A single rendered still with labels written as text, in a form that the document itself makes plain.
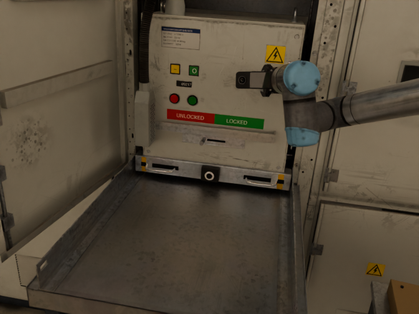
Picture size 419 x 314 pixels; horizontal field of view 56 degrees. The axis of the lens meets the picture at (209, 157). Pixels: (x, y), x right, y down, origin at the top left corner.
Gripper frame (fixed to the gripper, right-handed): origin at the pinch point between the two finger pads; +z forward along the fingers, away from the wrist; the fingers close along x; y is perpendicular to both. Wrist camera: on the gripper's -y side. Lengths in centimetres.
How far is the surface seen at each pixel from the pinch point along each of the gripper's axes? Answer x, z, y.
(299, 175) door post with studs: -31.5, 12.9, 18.9
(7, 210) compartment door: -35, -20, -67
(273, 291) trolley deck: -49, -37, -2
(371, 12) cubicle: 20.3, -6.2, 30.2
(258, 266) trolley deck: -47, -28, -4
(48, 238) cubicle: -68, 48, -78
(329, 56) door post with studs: 8.5, 1.5, 21.9
